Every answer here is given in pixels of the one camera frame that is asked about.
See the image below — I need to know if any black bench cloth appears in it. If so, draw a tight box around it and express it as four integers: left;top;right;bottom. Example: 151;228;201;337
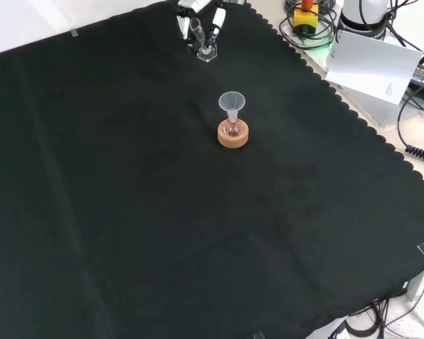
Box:
0;0;424;339

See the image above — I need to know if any aluminium profile bracket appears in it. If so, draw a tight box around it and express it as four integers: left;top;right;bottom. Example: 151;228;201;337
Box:
405;263;424;302

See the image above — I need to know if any clear plastic funnel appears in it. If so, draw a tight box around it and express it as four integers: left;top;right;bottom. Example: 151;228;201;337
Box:
218;91;247;121

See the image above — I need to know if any black coiled cable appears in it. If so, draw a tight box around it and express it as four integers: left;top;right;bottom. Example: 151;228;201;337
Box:
396;88;424;164

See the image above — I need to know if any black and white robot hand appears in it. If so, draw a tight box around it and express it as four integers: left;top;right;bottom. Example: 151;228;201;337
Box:
175;0;247;54

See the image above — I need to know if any yellow stop button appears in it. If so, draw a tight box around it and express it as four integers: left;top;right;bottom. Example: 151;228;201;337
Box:
292;0;320;38

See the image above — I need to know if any pale board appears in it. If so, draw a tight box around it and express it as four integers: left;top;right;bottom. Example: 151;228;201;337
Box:
324;29;424;106

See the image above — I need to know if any small glass round-bottom flask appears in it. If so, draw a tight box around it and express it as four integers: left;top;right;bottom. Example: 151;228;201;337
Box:
223;108;242;139

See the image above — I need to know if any cork ring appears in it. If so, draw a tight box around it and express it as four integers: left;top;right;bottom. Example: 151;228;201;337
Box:
217;119;250;150

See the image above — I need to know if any clear glass graduated cylinder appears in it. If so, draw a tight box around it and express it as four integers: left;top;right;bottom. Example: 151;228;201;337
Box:
189;18;218;64

